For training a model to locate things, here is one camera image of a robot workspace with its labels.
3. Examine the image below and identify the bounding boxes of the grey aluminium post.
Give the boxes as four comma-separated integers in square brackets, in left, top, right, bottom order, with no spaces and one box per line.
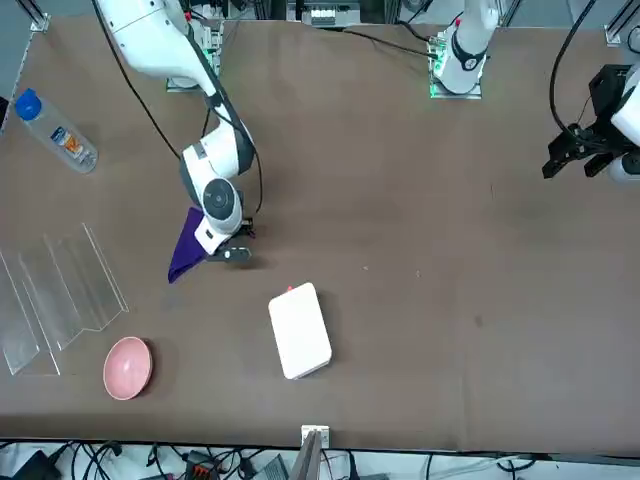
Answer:
[290,430,324,480]

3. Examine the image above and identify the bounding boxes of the clear acrylic stepped rack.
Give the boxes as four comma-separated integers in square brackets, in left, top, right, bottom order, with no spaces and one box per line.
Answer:
[0,222,131,377]

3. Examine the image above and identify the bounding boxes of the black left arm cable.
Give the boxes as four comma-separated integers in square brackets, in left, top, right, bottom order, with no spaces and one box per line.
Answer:
[548,0,599,132]

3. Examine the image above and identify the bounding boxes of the white power strip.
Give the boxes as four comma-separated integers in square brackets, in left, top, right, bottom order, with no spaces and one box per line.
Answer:
[302,5,362,27]

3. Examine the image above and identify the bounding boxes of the black power adapter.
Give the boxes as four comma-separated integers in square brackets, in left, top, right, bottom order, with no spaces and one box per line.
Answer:
[9,449,62,480]

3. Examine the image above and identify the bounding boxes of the black base cable on table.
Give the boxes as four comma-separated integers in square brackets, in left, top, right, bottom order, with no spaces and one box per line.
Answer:
[343,22,437,57]

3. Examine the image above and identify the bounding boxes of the purple towel with loop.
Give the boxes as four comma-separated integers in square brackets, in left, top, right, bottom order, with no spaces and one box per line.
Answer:
[167,207,212,285]

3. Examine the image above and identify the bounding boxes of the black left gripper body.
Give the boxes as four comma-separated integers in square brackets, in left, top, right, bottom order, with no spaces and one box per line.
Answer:
[582,63,633,133]

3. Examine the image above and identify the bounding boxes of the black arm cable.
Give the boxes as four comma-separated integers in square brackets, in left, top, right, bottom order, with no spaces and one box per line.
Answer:
[91,0,265,216]
[548,0,599,132]

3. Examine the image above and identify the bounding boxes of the grey power adapter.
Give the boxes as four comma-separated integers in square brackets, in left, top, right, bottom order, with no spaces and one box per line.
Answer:
[258,455,290,480]

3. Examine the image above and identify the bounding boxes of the black device with orange buttons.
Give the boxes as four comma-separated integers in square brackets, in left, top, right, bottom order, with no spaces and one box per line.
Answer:
[180,449,222,480]

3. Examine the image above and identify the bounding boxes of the clear plastic bottle blue cap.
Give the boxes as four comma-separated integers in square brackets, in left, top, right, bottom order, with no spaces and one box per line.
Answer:
[13,88,99,175]

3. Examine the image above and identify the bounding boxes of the pink bowl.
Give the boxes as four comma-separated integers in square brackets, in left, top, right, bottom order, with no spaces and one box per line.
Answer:
[102,336,154,401]

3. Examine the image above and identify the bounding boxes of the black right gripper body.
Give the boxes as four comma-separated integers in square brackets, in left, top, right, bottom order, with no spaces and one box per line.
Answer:
[206,244,252,264]

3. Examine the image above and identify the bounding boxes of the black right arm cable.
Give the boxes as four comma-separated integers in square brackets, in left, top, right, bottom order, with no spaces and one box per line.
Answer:
[91,0,265,216]

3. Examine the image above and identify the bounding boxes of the white drawer box orange handles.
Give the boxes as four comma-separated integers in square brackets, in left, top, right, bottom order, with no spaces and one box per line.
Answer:
[267,282,334,381]

